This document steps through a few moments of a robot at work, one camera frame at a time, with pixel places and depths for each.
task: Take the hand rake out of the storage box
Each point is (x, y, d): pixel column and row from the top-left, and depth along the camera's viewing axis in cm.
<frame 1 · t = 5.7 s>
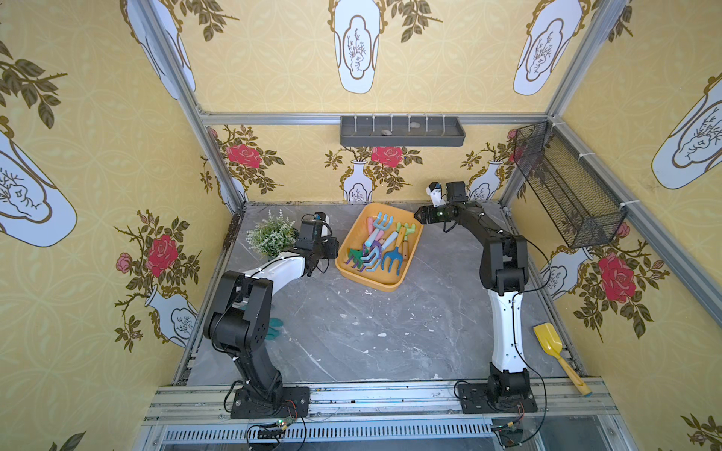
left hand: (337, 242, 97), fingers open
right hand: (421, 212, 108), fingers open
orange plastic storage box: (354, 240, 109), point 2 cm above the table
purple rake pink handle: (360, 258, 100), point 5 cm above the table
blue cultivator yellow handle: (394, 255, 105), on the table
green rake wooden handle: (409, 230, 112), point 2 cm above the table
purple cultivator pink handle: (370, 225, 113), point 3 cm above the table
yellow scoop wooden handle: (548, 338, 87), on the table
artificial green white plant: (273, 235, 87), point 20 cm above the table

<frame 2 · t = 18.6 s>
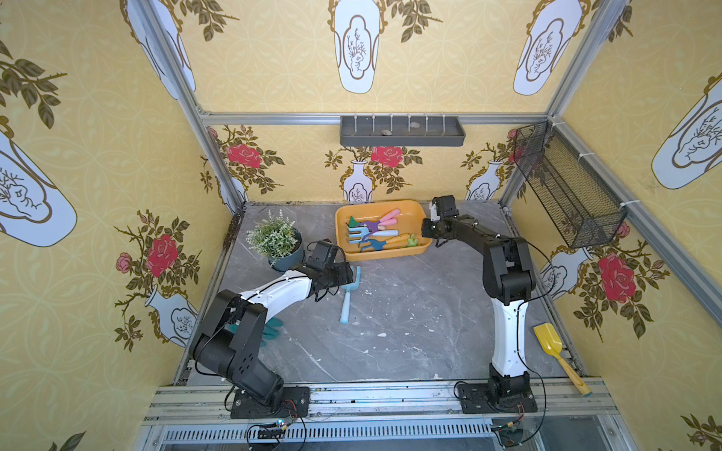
left hand: (348, 273, 93), fingers open
right hand: (423, 228, 108), fingers closed
purple rake pink handle: (374, 225, 112), point 3 cm above the table
blue cultivator yellow handle: (377, 245, 109), on the table
green rake wooden handle: (353, 223, 115), point 2 cm above the table
light green tool: (413, 241, 109), point 2 cm above the table
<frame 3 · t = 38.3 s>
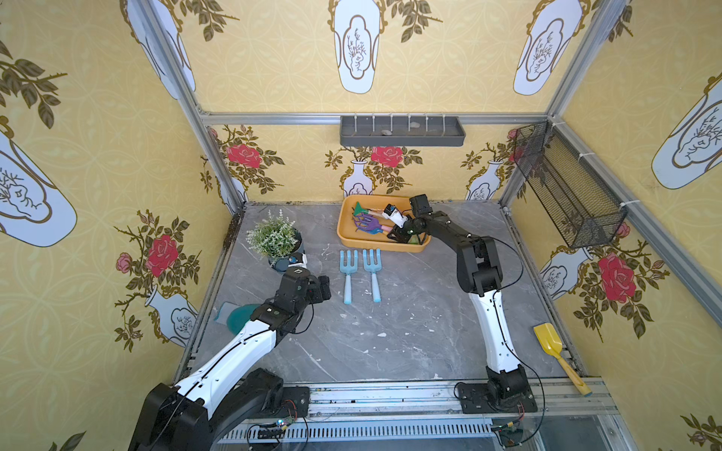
left hand: (320, 280, 85), fingers open
right hand: (390, 230, 110), fingers open
purple rake pink handle: (368, 223, 113), point 3 cm above the table
green rake wooden handle: (357, 209, 118), point 2 cm above the table
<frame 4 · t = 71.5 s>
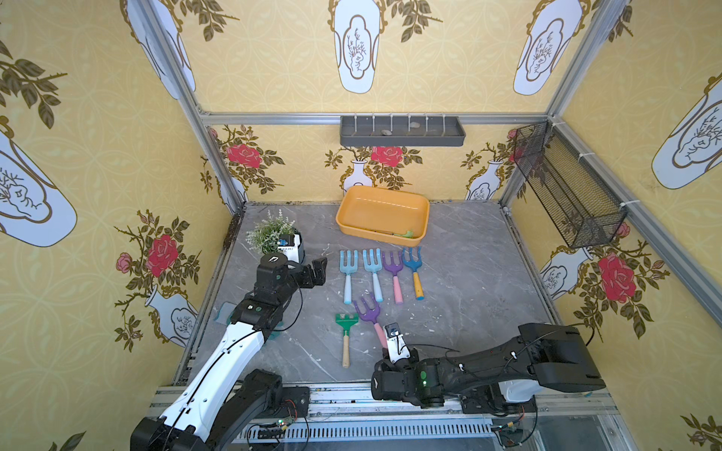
left hand: (315, 259, 79), fingers open
right hand: (386, 360, 79), fingers open
purple rake pink handle: (394, 269, 102), on the table
green rake wooden handle: (346, 320, 90), on the table
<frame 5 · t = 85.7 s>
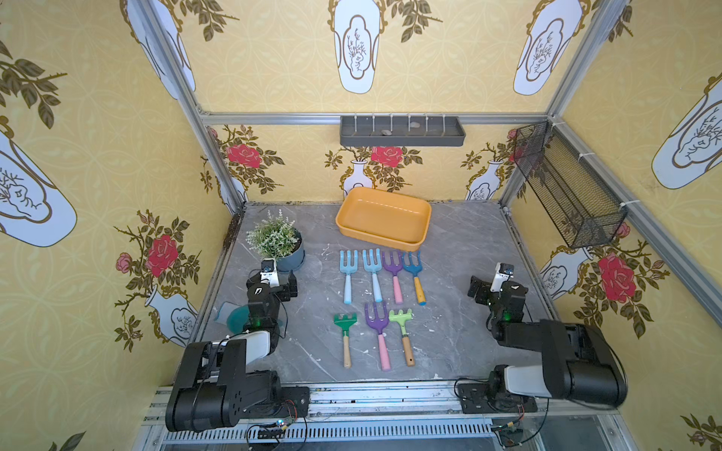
left hand: (278, 271, 90), fingers open
right hand: (487, 278, 93), fingers open
purple cultivator pink handle: (379, 324, 90), on the table
light green tool: (401, 318, 91), on the table
